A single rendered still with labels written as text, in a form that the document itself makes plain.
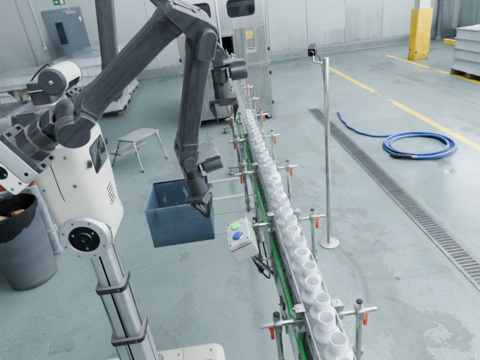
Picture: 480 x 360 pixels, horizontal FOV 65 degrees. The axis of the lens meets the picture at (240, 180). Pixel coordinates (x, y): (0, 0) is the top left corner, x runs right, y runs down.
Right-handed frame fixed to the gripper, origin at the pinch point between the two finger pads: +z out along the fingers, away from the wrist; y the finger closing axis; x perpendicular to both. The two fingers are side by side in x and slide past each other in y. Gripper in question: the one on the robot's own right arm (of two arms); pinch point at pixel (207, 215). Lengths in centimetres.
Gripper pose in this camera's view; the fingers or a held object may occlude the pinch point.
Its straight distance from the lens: 125.5
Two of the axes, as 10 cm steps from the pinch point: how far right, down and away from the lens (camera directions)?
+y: 2.1, -4.7, 8.6
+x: -9.4, 1.4, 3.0
